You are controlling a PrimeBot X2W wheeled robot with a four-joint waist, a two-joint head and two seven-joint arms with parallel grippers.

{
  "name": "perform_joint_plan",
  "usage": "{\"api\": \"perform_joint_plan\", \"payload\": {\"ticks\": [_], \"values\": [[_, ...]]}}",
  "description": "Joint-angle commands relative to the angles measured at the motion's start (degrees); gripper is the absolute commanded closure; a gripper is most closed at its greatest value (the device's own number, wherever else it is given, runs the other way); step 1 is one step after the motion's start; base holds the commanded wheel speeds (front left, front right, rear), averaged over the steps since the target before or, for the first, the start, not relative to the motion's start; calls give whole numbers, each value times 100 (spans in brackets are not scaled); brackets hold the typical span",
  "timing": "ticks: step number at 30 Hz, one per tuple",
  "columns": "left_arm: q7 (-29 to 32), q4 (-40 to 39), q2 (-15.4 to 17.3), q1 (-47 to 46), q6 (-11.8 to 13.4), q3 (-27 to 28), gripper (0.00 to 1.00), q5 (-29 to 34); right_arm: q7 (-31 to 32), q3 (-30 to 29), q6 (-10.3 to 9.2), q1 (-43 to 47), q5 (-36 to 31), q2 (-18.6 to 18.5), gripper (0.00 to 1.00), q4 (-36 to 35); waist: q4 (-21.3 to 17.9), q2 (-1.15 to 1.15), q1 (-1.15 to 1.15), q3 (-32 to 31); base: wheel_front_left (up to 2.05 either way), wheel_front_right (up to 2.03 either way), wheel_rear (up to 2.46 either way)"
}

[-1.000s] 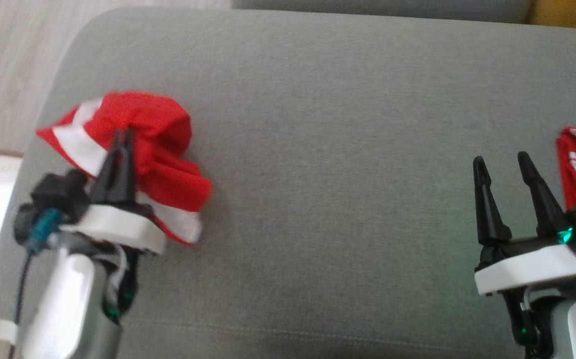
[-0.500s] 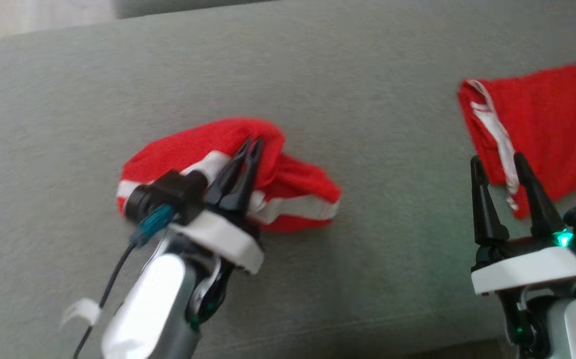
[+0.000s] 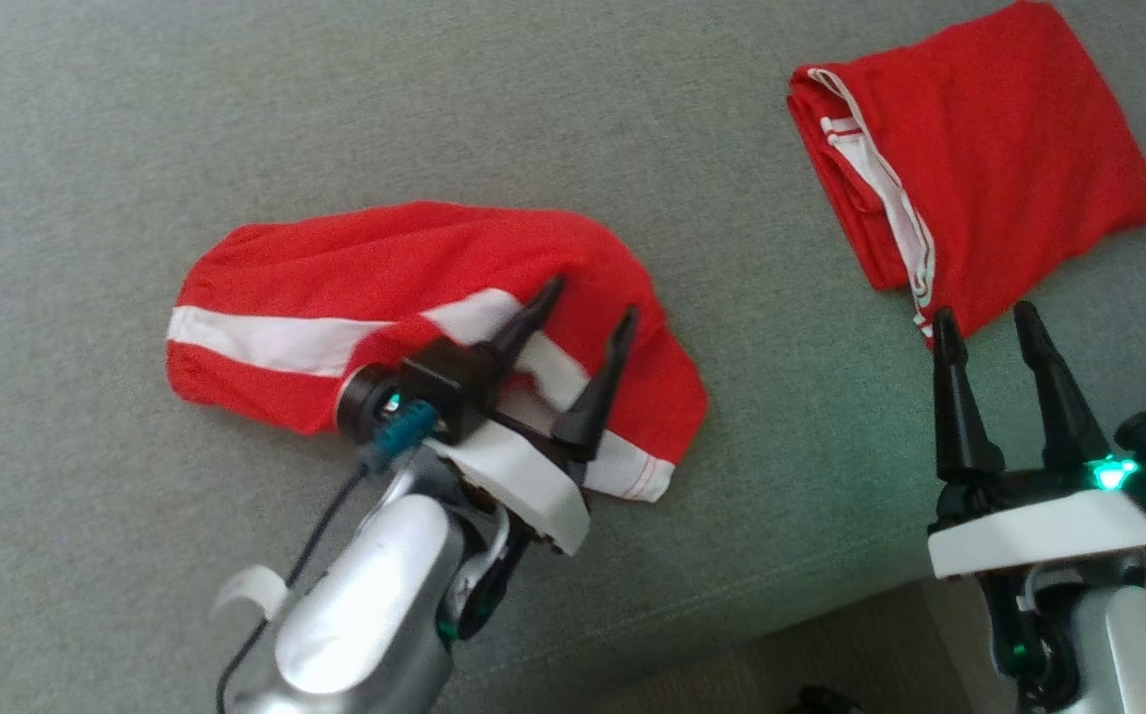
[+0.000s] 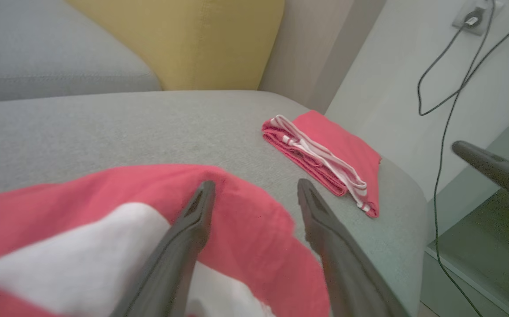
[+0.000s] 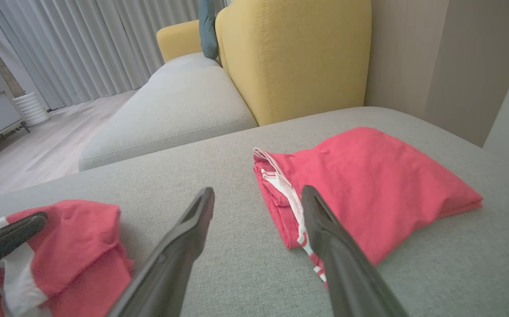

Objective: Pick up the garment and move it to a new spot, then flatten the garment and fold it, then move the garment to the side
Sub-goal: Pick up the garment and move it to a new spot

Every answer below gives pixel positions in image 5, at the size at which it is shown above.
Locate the white ribbed plant pot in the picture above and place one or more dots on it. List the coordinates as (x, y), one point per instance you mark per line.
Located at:
(32, 109)

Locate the yellow sofa armrest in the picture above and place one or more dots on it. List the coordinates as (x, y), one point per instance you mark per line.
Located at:
(179, 40)

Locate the small grey sofa seat cushion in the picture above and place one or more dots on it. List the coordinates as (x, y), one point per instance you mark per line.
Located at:
(179, 105)

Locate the large grey sofa seat cushion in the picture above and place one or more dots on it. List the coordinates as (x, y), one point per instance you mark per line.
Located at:
(237, 167)

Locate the red mesh shorts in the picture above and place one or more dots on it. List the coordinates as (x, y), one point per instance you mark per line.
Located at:
(378, 185)

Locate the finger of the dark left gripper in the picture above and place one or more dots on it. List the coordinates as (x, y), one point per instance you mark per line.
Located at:
(3, 240)

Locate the red shorts with white stripe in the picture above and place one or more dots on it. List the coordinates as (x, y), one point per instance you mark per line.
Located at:
(78, 246)

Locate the grey pleated curtain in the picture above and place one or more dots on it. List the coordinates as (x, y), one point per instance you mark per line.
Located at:
(82, 44)

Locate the yellow sofa backrest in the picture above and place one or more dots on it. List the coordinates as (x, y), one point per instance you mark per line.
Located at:
(298, 57)

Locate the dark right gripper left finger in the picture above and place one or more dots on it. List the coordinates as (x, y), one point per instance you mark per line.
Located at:
(171, 264)

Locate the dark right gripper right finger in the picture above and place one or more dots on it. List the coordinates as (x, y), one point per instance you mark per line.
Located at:
(342, 264)

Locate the teal pillow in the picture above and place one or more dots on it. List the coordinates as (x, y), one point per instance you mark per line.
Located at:
(209, 28)

